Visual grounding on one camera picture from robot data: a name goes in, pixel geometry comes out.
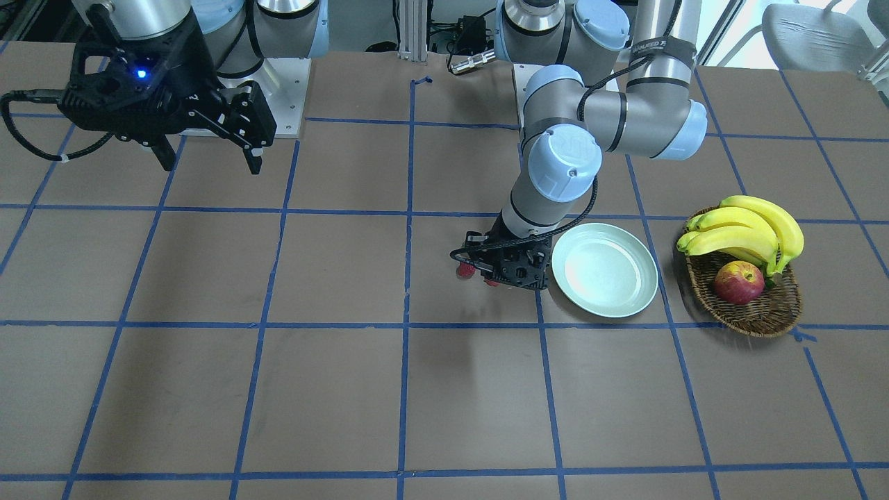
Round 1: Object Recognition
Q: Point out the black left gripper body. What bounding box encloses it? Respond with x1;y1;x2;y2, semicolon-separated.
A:
479;237;553;290

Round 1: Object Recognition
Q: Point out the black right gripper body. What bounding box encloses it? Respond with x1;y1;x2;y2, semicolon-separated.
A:
58;14;223;144

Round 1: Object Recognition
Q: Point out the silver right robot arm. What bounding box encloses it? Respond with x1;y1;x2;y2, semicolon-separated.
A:
58;1;329;174

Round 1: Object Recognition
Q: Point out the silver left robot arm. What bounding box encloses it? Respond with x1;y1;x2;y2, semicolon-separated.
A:
451;1;708;289

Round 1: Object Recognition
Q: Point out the light green plate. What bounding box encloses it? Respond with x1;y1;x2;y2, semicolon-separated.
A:
551;224;658;317

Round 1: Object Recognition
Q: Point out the red apple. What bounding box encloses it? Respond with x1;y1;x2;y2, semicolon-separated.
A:
713;260;765;305

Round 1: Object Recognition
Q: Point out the yellow banana bunch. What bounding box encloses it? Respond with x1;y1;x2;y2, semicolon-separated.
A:
676;195;806;278

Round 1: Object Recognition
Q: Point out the brown wicker basket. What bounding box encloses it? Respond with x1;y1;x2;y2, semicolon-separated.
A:
683;206;804;338

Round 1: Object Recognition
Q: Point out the grey chair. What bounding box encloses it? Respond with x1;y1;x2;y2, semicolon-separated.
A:
761;3;876;73

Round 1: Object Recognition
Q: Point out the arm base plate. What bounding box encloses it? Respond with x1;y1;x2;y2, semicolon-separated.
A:
218;59;313;139
513;63;542;128

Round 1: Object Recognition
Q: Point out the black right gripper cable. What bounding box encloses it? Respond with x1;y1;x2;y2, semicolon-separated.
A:
0;89;115;165

